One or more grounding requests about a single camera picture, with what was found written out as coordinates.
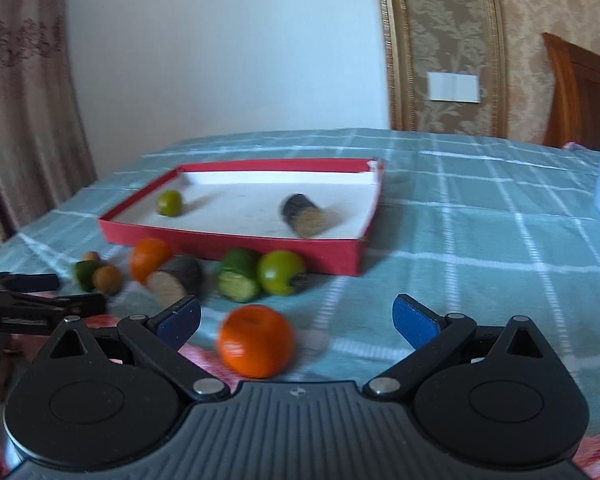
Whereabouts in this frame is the brown longan fruit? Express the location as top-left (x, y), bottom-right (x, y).
top-left (82, 250), bottom-right (100, 261)
top-left (92, 264), bottom-right (123, 296)

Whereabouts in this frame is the small green cucumber piece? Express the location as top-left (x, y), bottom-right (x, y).
top-left (73, 260), bottom-right (102, 292)

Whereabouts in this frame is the small orange tangerine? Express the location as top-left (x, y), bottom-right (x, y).
top-left (129, 237), bottom-right (174, 285)

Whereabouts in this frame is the large orange tangerine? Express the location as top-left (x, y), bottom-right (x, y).
top-left (216, 304), bottom-right (296, 379)

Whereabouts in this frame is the green round lime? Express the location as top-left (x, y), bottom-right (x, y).
top-left (257, 250), bottom-right (308, 296)

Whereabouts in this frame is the pink towel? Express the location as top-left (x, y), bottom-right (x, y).
top-left (0, 335), bottom-right (600, 479)

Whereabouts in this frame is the teal plaid bed sheet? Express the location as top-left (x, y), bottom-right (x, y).
top-left (0, 129), bottom-right (600, 434)

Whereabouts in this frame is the green lime in box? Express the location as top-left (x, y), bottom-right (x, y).
top-left (156, 190), bottom-right (183, 218)

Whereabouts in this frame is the beige patterned curtain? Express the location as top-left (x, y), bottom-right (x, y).
top-left (0, 0), bottom-right (96, 245)

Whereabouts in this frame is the red shallow cardboard box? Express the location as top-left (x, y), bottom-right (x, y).
top-left (98, 158), bottom-right (385, 276)

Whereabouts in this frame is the white wall switch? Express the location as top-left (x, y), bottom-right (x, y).
top-left (427, 72), bottom-right (480, 104)

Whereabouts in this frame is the gold wall moulding frame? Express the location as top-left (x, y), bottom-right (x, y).
top-left (379, 0), bottom-right (507, 138)

